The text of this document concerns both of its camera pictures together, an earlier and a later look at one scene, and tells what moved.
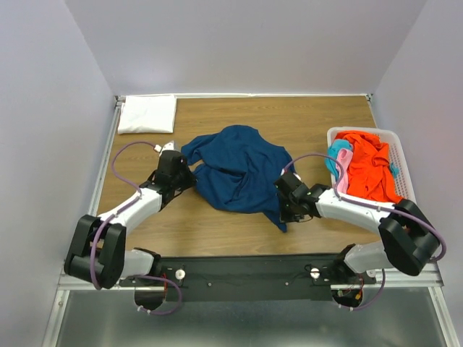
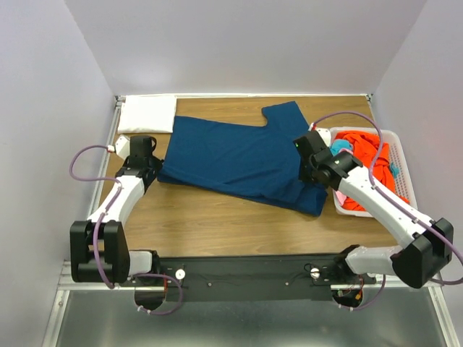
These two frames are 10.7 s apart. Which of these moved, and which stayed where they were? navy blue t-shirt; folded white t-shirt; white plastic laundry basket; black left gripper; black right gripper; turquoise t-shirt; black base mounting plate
Moved: navy blue t-shirt; black left gripper; black right gripper
Stayed: turquoise t-shirt; black base mounting plate; white plastic laundry basket; folded white t-shirt
